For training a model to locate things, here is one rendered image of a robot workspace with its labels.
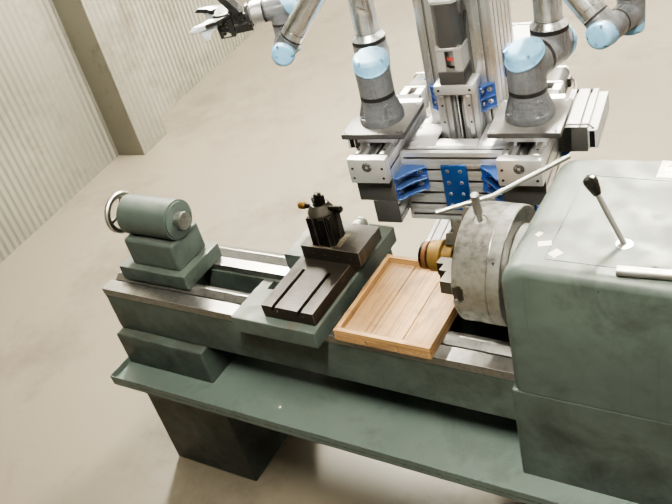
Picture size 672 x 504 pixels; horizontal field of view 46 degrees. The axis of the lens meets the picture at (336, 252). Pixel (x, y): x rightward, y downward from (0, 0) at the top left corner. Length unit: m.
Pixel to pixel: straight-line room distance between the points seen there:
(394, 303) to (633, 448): 0.75
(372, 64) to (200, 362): 1.14
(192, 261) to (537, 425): 1.26
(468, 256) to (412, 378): 0.48
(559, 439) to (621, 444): 0.16
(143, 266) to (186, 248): 0.19
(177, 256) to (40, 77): 3.04
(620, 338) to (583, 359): 0.12
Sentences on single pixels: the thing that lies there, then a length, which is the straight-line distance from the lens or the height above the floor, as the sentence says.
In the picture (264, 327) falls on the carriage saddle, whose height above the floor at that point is 0.91.
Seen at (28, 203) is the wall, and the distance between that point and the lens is 5.42.
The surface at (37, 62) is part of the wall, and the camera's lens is 5.52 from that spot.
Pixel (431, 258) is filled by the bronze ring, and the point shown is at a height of 1.10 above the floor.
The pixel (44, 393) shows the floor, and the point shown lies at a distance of 4.06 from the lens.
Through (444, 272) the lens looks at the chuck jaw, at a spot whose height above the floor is 1.10.
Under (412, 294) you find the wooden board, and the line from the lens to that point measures 2.34.
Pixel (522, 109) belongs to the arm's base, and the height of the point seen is 1.22.
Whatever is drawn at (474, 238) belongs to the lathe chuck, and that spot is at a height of 1.21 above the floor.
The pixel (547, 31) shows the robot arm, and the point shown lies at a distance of 2.52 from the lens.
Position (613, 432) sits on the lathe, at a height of 0.79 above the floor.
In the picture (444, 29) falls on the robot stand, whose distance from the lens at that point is 2.55.
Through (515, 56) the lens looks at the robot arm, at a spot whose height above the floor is 1.38.
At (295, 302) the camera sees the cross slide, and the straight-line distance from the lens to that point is 2.29.
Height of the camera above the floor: 2.34
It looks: 34 degrees down
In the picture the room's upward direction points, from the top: 16 degrees counter-clockwise
